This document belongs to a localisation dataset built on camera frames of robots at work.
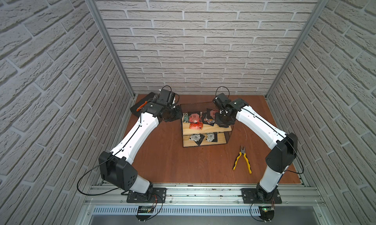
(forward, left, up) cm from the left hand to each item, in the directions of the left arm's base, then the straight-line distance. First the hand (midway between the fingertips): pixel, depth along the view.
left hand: (184, 111), depth 79 cm
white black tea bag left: (-5, -8, -22) cm, 24 cm away
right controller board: (-44, -41, -24) cm, 65 cm away
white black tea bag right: (-4, -18, -22) cm, 29 cm away
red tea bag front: (-5, -7, -7) cm, 11 cm away
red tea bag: (+1, -5, -7) cm, 9 cm away
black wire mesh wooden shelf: (-1, -26, -21) cm, 33 cm away
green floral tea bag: (+2, 0, -7) cm, 8 cm away
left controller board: (-42, +20, -28) cm, 54 cm away
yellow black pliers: (-14, -36, -22) cm, 44 cm away
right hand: (-2, -22, -7) cm, 23 cm away
